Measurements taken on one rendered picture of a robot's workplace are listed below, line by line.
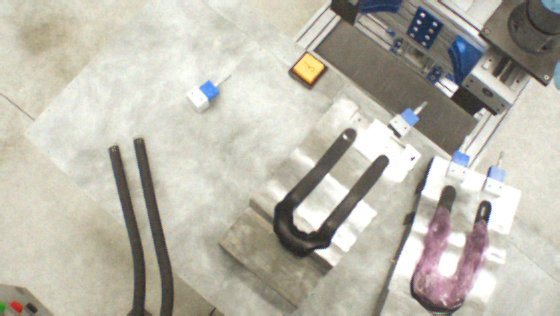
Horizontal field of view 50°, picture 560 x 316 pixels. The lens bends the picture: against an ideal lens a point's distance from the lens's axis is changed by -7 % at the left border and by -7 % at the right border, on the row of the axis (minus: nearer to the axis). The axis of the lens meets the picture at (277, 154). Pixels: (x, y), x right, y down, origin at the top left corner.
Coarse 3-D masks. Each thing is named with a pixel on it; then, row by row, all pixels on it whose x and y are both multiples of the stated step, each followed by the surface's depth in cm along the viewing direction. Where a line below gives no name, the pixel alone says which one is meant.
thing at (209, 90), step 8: (208, 80) 170; (224, 80) 171; (192, 88) 168; (200, 88) 169; (208, 88) 169; (216, 88) 169; (192, 96) 167; (200, 96) 167; (208, 96) 169; (216, 96) 172; (192, 104) 170; (200, 104) 167; (208, 104) 171; (200, 112) 172
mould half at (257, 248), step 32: (320, 128) 162; (352, 128) 162; (384, 128) 162; (288, 160) 159; (352, 160) 160; (416, 160) 160; (256, 192) 153; (320, 192) 157; (384, 192) 159; (256, 224) 158; (320, 224) 151; (352, 224) 154; (256, 256) 156; (288, 256) 156; (320, 256) 150; (288, 288) 154
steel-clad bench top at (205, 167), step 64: (192, 0) 181; (128, 64) 175; (192, 64) 176; (256, 64) 176; (64, 128) 170; (128, 128) 170; (192, 128) 171; (256, 128) 171; (192, 192) 166; (192, 256) 162; (384, 256) 163; (512, 256) 163
